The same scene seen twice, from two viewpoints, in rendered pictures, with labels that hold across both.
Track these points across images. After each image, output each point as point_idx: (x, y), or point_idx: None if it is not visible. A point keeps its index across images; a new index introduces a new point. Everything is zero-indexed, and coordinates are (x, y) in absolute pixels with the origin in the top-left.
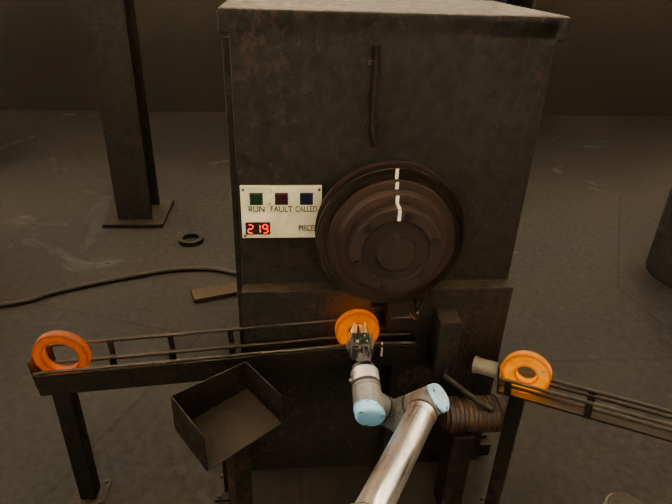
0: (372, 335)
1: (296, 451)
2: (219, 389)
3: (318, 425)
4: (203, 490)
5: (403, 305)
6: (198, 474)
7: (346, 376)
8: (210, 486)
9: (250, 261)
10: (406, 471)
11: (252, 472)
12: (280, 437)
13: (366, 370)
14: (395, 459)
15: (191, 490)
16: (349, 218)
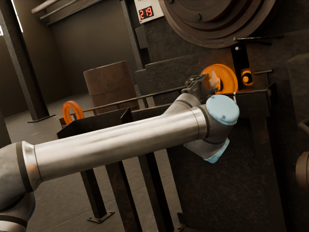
0: (206, 74)
1: (212, 216)
2: (110, 125)
3: (222, 192)
4: (150, 230)
5: (263, 58)
6: (154, 221)
7: (232, 141)
8: (155, 229)
9: (151, 43)
10: (106, 141)
11: (185, 228)
12: (197, 199)
13: (181, 96)
14: (103, 130)
15: (144, 228)
16: None
